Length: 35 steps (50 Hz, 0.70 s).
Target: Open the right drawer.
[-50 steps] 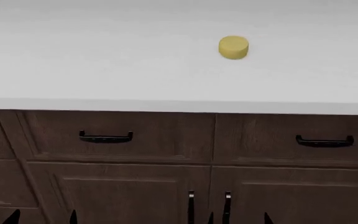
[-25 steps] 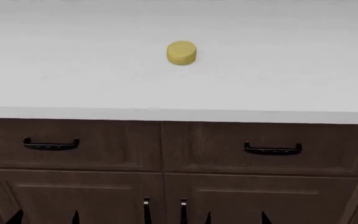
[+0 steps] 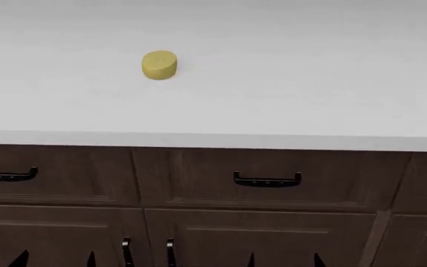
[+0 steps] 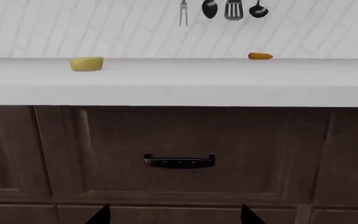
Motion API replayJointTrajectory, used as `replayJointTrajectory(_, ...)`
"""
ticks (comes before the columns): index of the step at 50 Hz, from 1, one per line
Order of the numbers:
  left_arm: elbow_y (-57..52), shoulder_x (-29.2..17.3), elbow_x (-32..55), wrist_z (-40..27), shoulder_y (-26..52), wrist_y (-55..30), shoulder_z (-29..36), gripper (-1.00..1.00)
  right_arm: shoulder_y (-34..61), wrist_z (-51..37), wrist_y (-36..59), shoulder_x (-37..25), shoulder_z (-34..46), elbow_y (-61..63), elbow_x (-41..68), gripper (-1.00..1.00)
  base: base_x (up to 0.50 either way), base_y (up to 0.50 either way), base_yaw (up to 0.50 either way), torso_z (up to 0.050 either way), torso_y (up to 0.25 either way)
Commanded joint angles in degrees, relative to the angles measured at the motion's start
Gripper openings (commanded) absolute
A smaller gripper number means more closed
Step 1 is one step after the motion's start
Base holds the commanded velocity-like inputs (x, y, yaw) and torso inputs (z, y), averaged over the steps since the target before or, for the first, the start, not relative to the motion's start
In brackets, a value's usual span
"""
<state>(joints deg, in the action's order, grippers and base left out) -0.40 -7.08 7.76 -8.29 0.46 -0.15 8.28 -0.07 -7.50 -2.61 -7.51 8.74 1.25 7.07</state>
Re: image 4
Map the dark wood drawer front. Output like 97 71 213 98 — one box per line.
34 105 334 204

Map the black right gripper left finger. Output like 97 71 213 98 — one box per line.
85 203 111 224

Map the dark wood cabinet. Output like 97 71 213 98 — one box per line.
0 105 358 224

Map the yellow cheese wedge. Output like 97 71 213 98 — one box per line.
70 56 104 72

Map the metal carving fork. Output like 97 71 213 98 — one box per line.
178 0 189 27

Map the black ladle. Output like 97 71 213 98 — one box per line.
249 0 270 19

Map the orange corn cob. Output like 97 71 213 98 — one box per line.
248 52 274 61

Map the black hanging spoon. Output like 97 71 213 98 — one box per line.
201 0 219 19

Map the black slotted spatula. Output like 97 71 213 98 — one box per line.
224 0 244 21

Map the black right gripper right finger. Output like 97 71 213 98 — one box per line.
241 203 267 224

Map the black drawer handle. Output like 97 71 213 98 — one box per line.
143 152 216 169

